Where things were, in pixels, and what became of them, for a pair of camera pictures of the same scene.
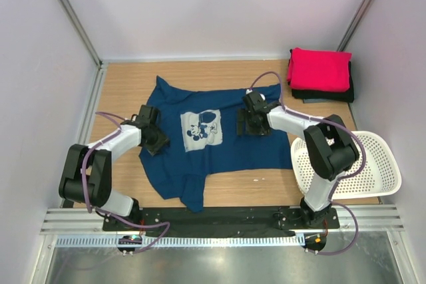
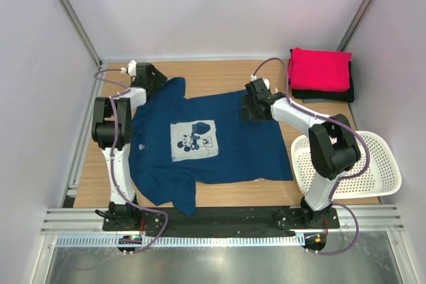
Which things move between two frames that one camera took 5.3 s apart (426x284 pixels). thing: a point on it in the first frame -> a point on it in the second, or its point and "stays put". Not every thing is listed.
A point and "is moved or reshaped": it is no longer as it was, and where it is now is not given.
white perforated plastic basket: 379,174 stays put
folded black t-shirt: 345,96 stays put
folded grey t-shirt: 311,100 stays put
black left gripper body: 157,141 -> 157,80
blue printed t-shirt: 201,126 is moved or reshaped
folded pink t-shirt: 312,69 stays put
